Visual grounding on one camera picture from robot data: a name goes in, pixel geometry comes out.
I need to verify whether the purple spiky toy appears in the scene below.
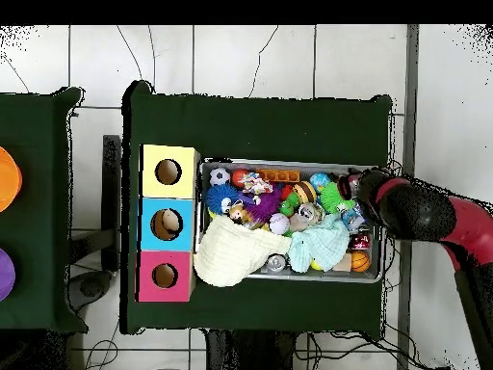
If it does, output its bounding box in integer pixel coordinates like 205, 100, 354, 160
242, 188, 283, 225

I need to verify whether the orange round object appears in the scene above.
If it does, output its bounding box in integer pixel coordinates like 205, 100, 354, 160
0, 145, 23, 214

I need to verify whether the green puffer ball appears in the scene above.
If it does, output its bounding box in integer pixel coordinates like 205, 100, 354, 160
319, 181, 356, 215

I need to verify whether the wooden box with three holes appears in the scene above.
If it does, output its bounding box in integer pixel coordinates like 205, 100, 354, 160
136, 144, 201, 304

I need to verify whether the silver wire mesh bin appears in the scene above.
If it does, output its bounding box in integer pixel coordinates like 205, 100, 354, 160
195, 156, 386, 285

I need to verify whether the mint green cloth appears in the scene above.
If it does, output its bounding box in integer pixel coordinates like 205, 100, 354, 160
287, 213, 351, 274

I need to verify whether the blue puffer ball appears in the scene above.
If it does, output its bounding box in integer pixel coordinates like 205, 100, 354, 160
203, 183, 242, 216

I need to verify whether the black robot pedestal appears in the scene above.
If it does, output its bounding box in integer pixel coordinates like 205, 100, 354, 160
204, 329, 298, 370

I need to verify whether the purple round object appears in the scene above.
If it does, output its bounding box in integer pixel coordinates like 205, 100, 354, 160
0, 248, 17, 303

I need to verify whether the toy hamburger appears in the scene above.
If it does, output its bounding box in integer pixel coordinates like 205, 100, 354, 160
291, 180, 318, 204

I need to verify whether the dark green table cloth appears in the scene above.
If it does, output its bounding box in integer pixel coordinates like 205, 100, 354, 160
0, 86, 89, 333
119, 79, 394, 335

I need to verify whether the crushed drink can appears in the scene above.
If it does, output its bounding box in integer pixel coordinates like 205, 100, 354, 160
297, 202, 324, 226

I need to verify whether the soccer ball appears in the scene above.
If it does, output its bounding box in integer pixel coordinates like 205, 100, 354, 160
208, 167, 231, 187

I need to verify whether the cream waffle cloth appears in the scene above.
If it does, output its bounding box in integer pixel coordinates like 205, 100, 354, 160
193, 213, 293, 288

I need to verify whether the orange basketball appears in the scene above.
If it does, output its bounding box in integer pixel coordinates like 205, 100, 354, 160
350, 251, 372, 274

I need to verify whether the white baseball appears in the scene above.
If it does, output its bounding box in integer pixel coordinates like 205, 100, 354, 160
268, 212, 291, 235

